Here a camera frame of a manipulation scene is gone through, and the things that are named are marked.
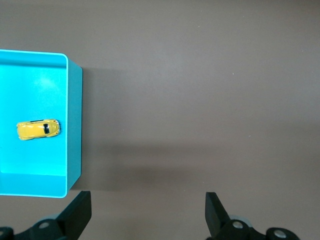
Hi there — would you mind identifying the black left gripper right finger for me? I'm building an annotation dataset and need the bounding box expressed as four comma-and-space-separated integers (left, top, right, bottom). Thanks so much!
204, 191, 267, 240

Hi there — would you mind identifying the yellow beetle toy car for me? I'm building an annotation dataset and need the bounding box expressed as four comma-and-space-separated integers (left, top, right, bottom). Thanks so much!
16, 118, 62, 142

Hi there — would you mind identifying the teal plastic bin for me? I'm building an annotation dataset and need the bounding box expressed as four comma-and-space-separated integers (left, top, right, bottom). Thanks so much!
0, 49, 84, 199

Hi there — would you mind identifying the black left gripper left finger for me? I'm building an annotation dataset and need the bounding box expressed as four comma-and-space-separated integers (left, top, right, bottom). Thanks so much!
14, 191, 93, 240

